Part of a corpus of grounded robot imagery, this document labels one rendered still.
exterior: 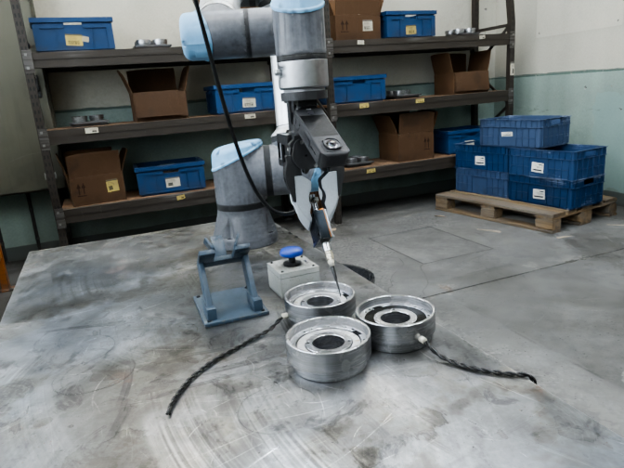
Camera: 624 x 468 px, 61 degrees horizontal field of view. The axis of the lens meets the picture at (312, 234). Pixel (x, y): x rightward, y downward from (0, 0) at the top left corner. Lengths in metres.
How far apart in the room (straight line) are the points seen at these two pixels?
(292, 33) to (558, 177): 3.66
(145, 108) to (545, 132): 2.99
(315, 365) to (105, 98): 4.13
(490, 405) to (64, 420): 0.46
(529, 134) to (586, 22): 1.28
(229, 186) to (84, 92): 3.52
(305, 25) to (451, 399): 0.52
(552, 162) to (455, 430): 3.84
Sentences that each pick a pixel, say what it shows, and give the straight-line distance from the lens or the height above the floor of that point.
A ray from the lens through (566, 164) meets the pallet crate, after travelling 4.27.
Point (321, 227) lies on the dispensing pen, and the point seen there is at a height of 0.93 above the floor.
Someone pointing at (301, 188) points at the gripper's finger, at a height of 0.99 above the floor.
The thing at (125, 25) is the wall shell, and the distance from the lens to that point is 4.68.
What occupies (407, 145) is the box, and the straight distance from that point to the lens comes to 4.87.
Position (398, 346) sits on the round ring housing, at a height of 0.81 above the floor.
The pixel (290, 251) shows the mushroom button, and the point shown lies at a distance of 0.89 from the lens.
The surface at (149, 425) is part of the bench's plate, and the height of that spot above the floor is 0.80.
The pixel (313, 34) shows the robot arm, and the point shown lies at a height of 1.21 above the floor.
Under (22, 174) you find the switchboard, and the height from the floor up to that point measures 0.70.
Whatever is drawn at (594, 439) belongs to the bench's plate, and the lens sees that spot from 0.59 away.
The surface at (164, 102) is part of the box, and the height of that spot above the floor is 1.12.
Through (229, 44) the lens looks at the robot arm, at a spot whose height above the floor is 1.21.
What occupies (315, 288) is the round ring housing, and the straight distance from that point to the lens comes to 0.83.
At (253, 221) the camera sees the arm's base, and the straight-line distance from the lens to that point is 1.18.
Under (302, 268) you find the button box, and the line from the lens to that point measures 0.88.
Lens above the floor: 1.13
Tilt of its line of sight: 15 degrees down
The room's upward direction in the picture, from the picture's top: 4 degrees counter-clockwise
